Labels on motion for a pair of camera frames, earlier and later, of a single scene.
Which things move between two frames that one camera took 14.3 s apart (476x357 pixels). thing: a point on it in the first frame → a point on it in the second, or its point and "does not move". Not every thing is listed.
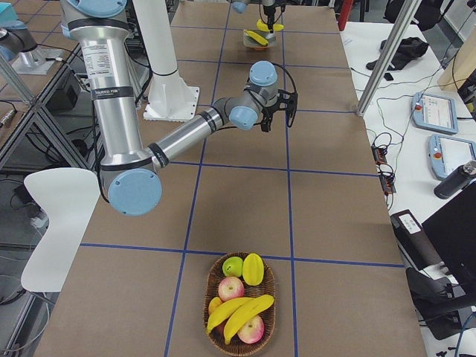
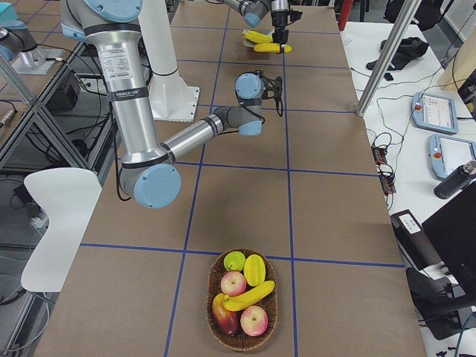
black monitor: [452, 230] does not move
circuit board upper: [379, 154] does not move
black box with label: [415, 240] does not move
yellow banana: [244, 313] → [234, 303]
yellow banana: [223, 312] → [272, 47]
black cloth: [409, 49] does not move
